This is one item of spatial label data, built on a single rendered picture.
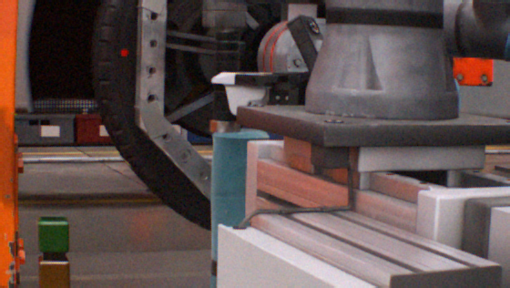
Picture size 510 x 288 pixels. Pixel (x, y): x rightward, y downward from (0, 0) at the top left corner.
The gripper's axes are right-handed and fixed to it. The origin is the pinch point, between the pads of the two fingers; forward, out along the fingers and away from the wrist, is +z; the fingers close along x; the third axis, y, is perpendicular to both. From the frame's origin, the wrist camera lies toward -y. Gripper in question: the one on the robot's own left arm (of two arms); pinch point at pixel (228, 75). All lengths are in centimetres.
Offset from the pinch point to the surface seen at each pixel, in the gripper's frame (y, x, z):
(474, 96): 5, 72, -11
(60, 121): 39, 277, 283
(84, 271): 83, 172, 177
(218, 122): 6.7, -2.2, 0.0
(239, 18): -8.3, -0.1, -1.7
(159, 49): -3.3, 9.6, 19.7
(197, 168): 16.0, 14.3, 15.0
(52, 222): 17.2, -36.3, 1.4
